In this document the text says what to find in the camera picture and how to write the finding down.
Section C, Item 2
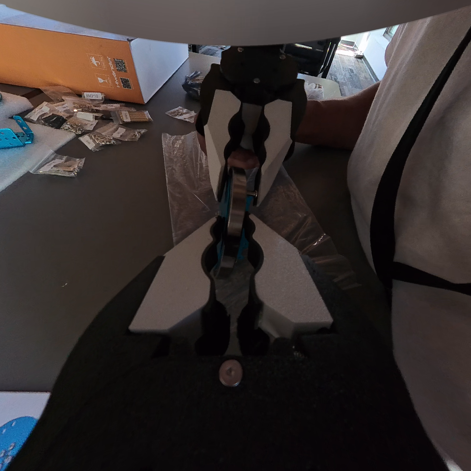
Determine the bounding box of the person's right hand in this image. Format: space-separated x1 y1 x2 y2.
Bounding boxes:
228 147 259 170

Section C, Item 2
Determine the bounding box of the dark blue plastic bag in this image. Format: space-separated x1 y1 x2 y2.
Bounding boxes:
182 72 207 100

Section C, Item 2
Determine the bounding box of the pile of small hardware bags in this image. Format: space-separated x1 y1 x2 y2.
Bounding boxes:
24 85 153 152

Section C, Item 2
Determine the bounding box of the orange and white cardboard box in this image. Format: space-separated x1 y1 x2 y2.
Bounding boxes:
0 5 189 105

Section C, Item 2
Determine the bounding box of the grey desk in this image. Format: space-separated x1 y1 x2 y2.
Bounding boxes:
0 66 391 394

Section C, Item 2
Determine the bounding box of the clear bag of long screws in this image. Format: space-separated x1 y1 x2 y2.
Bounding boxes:
30 151 86 178

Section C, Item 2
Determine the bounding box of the wide blue U bracket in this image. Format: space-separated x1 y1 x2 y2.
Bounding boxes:
0 115 34 151

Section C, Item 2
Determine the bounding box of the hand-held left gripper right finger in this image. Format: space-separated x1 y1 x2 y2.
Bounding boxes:
235 214 333 355

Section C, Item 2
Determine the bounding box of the white instruction booklet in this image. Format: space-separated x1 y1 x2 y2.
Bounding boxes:
0 392 50 471

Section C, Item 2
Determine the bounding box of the white foam sheet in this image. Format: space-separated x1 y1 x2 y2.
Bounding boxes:
0 92 76 192

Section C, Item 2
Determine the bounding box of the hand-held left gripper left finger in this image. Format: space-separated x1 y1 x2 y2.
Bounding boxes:
129 215 236 355

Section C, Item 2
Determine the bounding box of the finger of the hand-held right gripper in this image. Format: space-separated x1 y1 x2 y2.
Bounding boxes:
256 97 295 206
203 88 243 202

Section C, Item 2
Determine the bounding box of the black mesh office chair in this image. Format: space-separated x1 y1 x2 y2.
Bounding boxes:
285 37 339 79

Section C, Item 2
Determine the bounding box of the clear flat plastic bag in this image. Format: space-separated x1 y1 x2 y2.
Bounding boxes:
162 132 361 317

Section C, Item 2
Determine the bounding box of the silver round bearing ring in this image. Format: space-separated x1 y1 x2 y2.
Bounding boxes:
221 167 248 271

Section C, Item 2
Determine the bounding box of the single clear hardware packet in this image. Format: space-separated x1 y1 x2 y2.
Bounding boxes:
165 107 197 123

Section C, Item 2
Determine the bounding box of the person's right forearm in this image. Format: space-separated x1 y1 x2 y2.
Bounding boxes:
294 83 381 149

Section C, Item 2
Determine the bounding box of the black strap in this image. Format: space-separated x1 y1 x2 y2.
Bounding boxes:
370 35 471 297

